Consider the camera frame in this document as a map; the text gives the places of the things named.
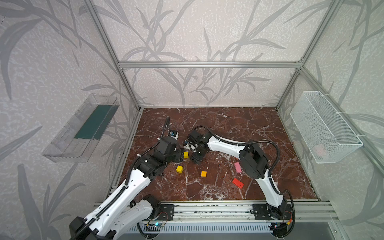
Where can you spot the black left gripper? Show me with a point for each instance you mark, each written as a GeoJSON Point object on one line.
{"type": "Point", "coordinates": [177, 154]}

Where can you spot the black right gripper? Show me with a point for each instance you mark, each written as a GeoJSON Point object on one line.
{"type": "Point", "coordinates": [194, 149]}

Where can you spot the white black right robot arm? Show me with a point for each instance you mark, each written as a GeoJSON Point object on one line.
{"type": "Point", "coordinates": [253, 161]}

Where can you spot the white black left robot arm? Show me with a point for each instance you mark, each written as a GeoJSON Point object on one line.
{"type": "Point", "coordinates": [114, 217]}

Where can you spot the pink rectangular block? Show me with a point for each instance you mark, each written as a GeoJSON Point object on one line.
{"type": "Point", "coordinates": [238, 167]}

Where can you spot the red flat block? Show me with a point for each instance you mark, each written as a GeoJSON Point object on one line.
{"type": "Point", "coordinates": [238, 183]}

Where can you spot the yellow cube front left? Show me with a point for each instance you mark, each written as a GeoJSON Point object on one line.
{"type": "Point", "coordinates": [179, 169]}

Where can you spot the pink item in basket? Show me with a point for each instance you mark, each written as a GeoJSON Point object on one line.
{"type": "Point", "coordinates": [321, 151]}

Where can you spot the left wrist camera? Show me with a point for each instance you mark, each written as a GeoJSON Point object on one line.
{"type": "Point", "coordinates": [174, 134]}

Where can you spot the clear plastic wall bin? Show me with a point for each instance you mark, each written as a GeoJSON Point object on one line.
{"type": "Point", "coordinates": [77, 140]}

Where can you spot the aluminium frame horizontal bar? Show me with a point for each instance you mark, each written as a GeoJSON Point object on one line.
{"type": "Point", "coordinates": [200, 64]}

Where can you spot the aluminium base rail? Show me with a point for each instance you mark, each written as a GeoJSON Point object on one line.
{"type": "Point", "coordinates": [244, 212]}

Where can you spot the white wire mesh basket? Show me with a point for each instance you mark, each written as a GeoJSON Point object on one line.
{"type": "Point", "coordinates": [320, 123]}

